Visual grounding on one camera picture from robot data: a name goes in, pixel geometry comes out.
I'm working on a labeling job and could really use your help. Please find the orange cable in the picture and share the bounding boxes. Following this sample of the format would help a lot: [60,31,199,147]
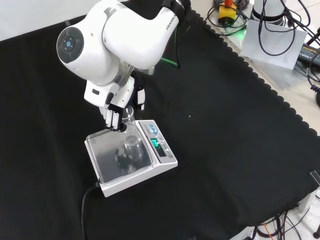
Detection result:
[256,223,279,238]

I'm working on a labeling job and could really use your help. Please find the black power adapter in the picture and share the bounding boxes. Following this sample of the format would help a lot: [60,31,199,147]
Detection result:
[296,43,320,68]

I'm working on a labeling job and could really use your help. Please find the yellow stop button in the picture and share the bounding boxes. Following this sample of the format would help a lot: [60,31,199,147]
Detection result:
[218,0,238,27]

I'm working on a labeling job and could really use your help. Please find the pale board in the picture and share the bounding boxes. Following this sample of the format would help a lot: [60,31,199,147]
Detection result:
[239,18,309,71]

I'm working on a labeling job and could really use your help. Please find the black cable bundle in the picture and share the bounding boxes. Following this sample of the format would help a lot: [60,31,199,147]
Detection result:
[251,209,320,240]

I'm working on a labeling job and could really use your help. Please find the black bench cloth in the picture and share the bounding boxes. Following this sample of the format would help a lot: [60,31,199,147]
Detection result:
[0,4,320,240]

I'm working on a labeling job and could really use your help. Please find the black balance power cable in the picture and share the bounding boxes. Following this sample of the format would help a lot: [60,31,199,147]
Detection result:
[80,181,101,240]

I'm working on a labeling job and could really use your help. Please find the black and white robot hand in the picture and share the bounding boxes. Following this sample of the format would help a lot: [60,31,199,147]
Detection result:
[83,71,147,134]

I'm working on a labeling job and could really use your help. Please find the green cable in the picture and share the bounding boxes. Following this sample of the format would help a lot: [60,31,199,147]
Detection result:
[160,24,181,69]

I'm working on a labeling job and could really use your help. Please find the white electronic balance steel pan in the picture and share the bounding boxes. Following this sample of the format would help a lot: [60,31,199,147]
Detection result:
[84,119,179,199]

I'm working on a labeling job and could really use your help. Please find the clear glass beaker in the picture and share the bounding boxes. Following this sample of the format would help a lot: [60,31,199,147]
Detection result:
[121,104,139,131]

